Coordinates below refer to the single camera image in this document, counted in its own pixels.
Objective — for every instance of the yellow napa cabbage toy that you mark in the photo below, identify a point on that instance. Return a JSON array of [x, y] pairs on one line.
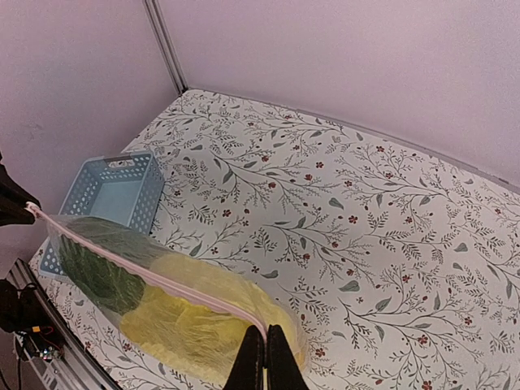
[[193, 338]]

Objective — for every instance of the floral patterned table mat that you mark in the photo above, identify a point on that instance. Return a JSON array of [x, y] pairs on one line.
[[402, 269]]

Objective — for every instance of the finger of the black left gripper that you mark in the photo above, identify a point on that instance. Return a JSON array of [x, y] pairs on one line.
[[13, 201]]

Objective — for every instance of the light blue plastic basket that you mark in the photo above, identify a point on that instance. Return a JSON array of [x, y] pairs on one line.
[[124, 189]]

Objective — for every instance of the left rear aluminium frame post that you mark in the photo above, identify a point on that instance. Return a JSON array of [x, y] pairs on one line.
[[165, 44]]

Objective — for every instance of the clear pink zip top bag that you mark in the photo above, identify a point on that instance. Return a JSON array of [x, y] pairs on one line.
[[171, 287]]

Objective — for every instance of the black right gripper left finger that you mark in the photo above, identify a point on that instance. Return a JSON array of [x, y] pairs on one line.
[[247, 369]]

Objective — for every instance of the green bok choy toy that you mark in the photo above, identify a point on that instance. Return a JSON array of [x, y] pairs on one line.
[[105, 284]]

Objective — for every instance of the front aluminium table rail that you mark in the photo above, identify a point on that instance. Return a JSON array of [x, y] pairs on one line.
[[56, 356]]

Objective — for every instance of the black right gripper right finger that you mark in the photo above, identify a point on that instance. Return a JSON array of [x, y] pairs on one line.
[[282, 371]]

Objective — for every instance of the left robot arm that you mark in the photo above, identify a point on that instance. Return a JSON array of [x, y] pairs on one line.
[[11, 307]]

